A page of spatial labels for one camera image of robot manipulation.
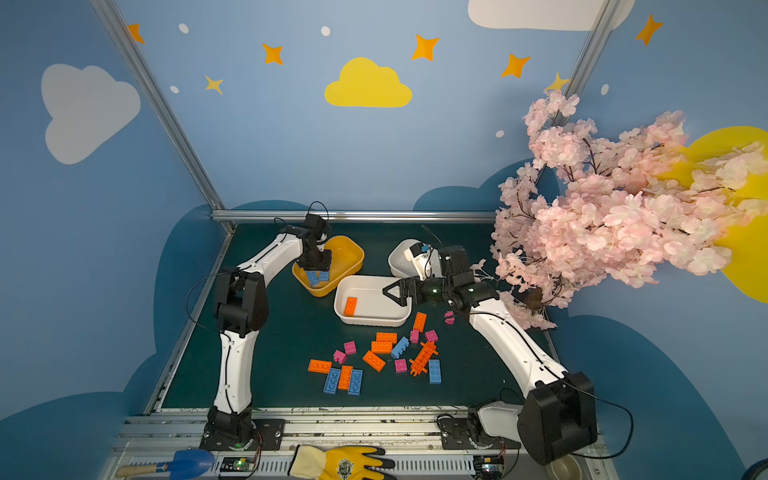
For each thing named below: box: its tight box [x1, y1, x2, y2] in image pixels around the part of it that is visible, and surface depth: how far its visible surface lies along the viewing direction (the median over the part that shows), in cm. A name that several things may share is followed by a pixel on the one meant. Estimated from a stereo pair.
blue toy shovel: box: [115, 449, 215, 480], surface depth 72 cm
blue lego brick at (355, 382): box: [348, 368, 363, 396], surface depth 87 cm
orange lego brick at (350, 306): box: [344, 296, 358, 317], surface depth 100 cm
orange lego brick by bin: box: [414, 312, 427, 333], surface depth 97 cm
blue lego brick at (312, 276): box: [306, 270, 321, 287], surface depth 105 cm
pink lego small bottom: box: [394, 358, 407, 373], surface depth 87 cm
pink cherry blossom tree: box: [468, 90, 768, 330], surface depth 62 cm
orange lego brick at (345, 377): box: [338, 365, 353, 390], surface depth 85 cm
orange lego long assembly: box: [409, 341, 439, 377], surface depth 88 cm
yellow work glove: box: [288, 445, 397, 480], surface depth 70 cm
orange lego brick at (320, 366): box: [308, 359, 332, 374], surface depth 88 cm
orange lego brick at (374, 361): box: [362, 350, 386, 373], surface depth 88 cm
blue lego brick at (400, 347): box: [391, 336, 410, 359], surface depth 90 cm
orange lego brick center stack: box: [371, 332, 398, 354], surface depth 92 cm
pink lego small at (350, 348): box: [344, 341, 357, 355], surface depth 90 cm
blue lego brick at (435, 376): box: [429, 359, 442, 384], surface depth 86 cm
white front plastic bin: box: [334, 275, 413, 328], surface depth 100 cm
